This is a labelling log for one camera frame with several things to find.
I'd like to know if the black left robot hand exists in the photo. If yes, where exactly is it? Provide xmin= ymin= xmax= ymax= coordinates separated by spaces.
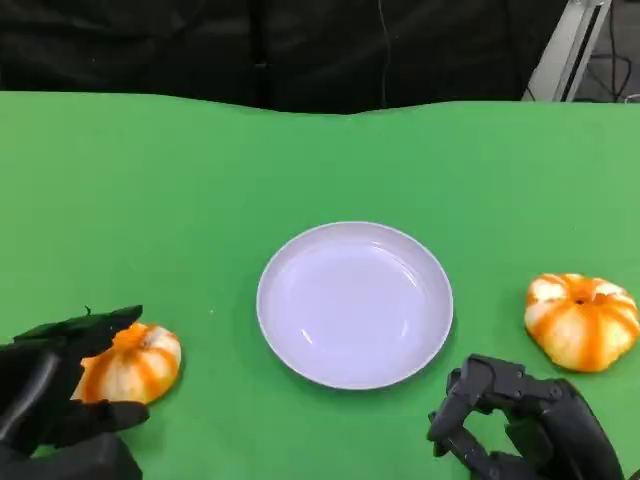
xmin=0 ymin=304 xmax=151 ymax=480

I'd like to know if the aluminium frame post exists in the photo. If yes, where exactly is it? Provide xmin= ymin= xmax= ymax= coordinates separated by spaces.
xmin=522 ymin=0 xmax=614 ymax=103

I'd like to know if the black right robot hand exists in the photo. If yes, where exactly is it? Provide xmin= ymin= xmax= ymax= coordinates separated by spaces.
xmin=426 ymin=353 xmax=626 ymax=480

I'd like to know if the black curtain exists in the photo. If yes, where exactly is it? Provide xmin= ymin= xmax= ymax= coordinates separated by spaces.
xmin=0 ymin=0 xmax=571 ymax=115

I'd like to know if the thin black hanging cable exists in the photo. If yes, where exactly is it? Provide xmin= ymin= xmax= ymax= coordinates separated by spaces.
xmin=378 ymin=0 xmax=392 ymax=109

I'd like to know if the lilac plate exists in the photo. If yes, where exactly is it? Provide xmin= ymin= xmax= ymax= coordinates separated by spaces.
xmin=256 ymin=221 xmax=455 ymax=391

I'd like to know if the orange white toy bread roll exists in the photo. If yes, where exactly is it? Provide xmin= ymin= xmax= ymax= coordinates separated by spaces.
xmin=523 ymin=272 xmax=640 ymax=374
xmin=72 ymin=322 xmax=182 ymax=405

